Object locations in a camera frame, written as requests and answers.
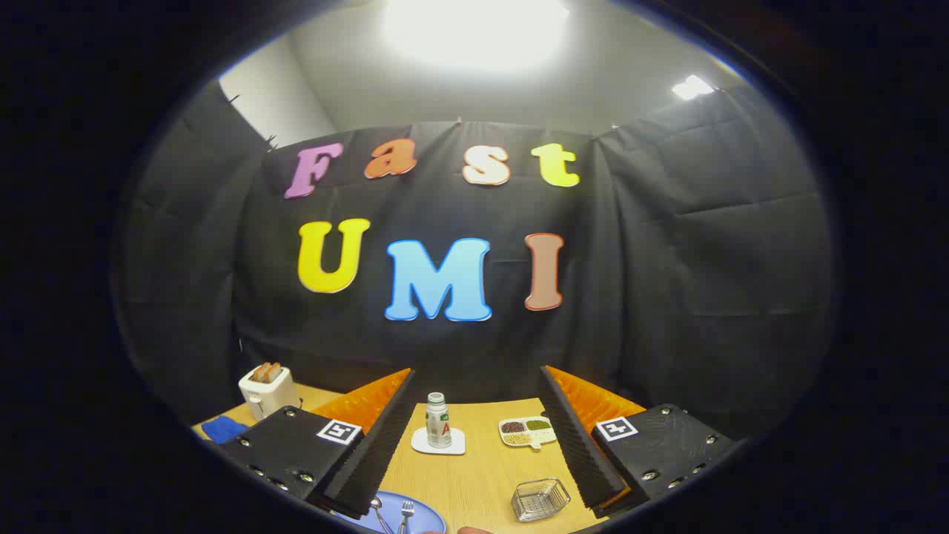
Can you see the white divided dish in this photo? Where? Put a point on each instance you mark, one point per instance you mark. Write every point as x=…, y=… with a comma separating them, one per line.
x=545, y=439

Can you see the large ceiling light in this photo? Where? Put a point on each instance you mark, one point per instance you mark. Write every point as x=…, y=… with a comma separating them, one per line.
x=474, y=30

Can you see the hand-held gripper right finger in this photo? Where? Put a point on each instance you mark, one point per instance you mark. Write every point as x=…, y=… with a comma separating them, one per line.
x=574, y=445

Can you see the white bottle green cap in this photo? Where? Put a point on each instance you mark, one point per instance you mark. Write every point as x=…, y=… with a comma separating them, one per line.
x=437, y=426

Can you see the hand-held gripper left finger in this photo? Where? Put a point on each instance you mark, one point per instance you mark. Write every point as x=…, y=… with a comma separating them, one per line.
x=378, y=445

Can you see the blue round plate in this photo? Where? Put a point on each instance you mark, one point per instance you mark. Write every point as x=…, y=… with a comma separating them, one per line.
x=426, y=515

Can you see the blue folded cloth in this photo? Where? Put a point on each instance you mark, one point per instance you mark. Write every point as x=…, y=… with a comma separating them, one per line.
x=222, y=430

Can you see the pile of yellow beans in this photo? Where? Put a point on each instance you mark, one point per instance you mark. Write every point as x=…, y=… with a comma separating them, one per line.
x=517, y=438

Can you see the brown toast slice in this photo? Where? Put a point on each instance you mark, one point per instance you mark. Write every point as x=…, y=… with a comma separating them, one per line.
x=261, y=373
x=273, y=371

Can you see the pile of dark beans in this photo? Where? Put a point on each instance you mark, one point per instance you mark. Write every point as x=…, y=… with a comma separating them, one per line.
x=512, y=427

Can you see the white toaster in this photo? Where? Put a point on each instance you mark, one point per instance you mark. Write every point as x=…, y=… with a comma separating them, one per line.
x=270, y=397

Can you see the white square coaster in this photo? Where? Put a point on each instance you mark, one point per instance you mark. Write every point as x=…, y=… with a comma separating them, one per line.
x=421, y=445

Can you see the pile of green beans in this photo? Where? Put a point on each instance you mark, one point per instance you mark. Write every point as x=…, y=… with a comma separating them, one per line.
x=538, y=425

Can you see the small ceiling light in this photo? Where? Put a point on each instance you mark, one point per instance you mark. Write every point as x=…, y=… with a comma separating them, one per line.
x=691, y=87

